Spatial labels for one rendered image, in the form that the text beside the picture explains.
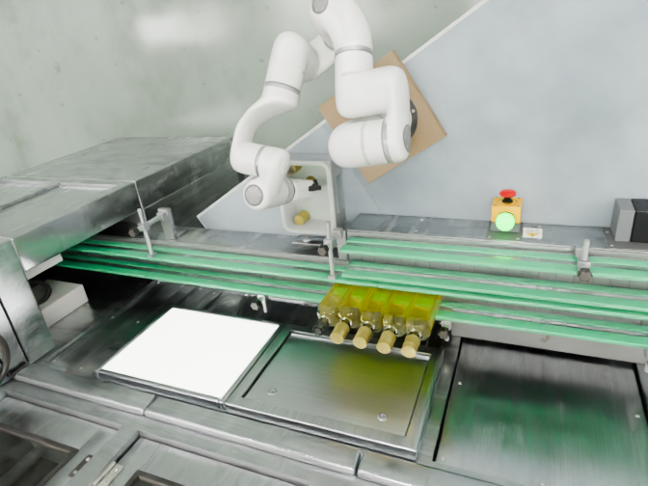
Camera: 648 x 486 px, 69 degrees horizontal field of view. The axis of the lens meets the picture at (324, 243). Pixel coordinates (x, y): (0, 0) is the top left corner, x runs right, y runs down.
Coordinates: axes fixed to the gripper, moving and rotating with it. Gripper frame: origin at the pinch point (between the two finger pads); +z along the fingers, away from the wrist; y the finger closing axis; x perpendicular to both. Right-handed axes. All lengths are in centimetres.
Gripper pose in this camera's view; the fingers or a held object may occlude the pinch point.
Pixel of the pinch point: (306, 185)
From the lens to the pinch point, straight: 136.1
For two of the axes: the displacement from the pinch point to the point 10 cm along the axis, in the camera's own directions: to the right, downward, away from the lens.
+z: 3.9, -1.9, 9.0
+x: 0.1, -9.8, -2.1
